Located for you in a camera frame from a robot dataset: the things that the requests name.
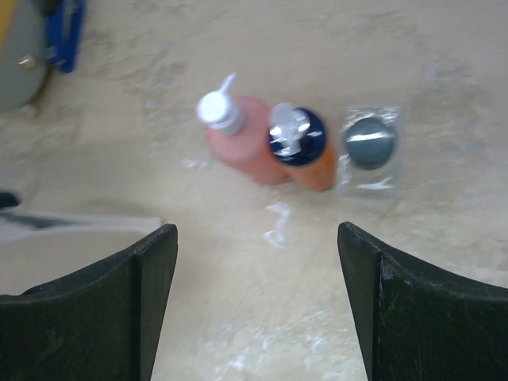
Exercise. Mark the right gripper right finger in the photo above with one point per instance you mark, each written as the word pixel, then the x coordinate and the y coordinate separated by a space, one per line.
pixel 417 321

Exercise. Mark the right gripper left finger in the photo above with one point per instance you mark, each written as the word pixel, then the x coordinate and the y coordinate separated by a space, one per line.
pixel 102 322

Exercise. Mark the beige canvas bag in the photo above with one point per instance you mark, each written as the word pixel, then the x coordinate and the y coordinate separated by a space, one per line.
pixel 38 247

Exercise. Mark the clear square bottle black cap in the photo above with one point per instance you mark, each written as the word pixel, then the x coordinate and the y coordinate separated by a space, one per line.
pixel 370 157

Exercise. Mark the orange blue pump bottle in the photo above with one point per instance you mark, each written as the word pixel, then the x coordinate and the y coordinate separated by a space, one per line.
pixel 300 141

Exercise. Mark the pink pump bottle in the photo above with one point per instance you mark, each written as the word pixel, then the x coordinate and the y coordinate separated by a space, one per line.
pixel 237 132

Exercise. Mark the white cylinder drum orange face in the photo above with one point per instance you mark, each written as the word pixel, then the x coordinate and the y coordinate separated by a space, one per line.
pixel 23 53

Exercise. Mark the blue lighter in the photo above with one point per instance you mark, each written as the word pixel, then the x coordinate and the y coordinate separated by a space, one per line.
pixel 63 26

